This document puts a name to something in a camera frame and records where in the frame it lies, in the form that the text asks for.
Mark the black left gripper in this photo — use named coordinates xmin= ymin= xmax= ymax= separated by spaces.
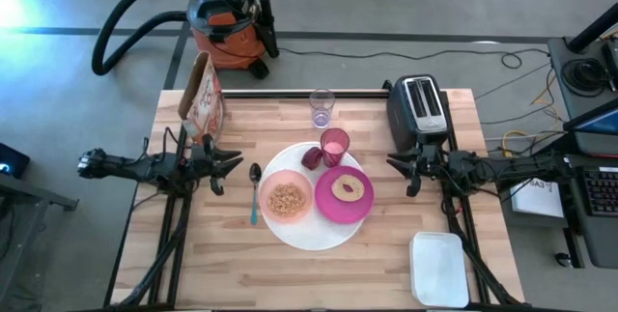
xmin=186 ymin=132 xmax=245 ymax=198

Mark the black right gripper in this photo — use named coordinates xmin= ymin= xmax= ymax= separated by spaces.
xmin=384 ymin=142 xmax=454 ymax=198

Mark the spoon with teal handle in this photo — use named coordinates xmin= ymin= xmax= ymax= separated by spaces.
xmin=247 ymin=161 xmax=264 ymax=227

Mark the pale pink bowl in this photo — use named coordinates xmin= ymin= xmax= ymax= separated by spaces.
xmin=258 ymin=169 xmax=315 ymax=224

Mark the round toast with jam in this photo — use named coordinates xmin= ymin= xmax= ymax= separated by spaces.
xmin=330 ymin=173 xmax=367 ymax=204

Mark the pumpkin cereal box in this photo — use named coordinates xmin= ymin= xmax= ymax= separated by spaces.
xmin=177 ymin=50 xmax=226 ymax=145

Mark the red faceted tumbler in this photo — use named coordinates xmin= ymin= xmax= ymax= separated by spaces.
xmin=320 ymin=128 xmax=351 ymax=168

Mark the dark red apple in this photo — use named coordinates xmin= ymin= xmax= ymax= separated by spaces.
xmin=300 ymin=146 xmax=324 ymax=172

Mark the magenta plate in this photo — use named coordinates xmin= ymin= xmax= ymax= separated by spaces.
xmin=314 ymin=165 xmax=376 ymax=225

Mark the black toaster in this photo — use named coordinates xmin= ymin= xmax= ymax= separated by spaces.
xmin=385 ymin=73 xmax=451 ymax=155

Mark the cereal pile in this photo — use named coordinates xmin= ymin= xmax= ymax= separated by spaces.
xmin=267 ymin=182 xmax=308 ymax=219

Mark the clear drinking glass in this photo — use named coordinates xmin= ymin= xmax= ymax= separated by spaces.
xmin=308 ymin=88 xmax=337 ymax=129

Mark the white plastic bin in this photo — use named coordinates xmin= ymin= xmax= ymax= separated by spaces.
xmin=408 ymin=231 xmax=471 ymax=309

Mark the orange black shop vacuum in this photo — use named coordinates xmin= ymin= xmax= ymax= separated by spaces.
xmin=186 ymin=0 xmax=281 ymax=80

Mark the white paper sheet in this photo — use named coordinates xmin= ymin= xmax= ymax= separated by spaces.
xmin=510 ymin=176 xmax=565 ymax=219

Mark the grey laptop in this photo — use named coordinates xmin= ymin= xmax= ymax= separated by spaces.
xmin=562 ymin=103 xmax=618 ymax=158

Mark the black backlit keyboard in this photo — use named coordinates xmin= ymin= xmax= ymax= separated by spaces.
xmin=581 ymin=165 xmax=618 ymax=219

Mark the black device blue light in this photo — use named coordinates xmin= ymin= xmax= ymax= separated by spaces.
xmin=0 ymin=141 xmax=31 ymax=179

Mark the yellow cable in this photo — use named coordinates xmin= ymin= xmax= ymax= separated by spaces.
xmin=501 ymin=97 xmax=566 ymax=158

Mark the long black floor cable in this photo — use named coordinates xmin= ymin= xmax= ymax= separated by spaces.
xmin=278 ymin=46 xmax=552 ymax=71

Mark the coiled black cable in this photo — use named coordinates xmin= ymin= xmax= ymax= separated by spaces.
xmin=561 ymin=58 xmax=610 ymax=94

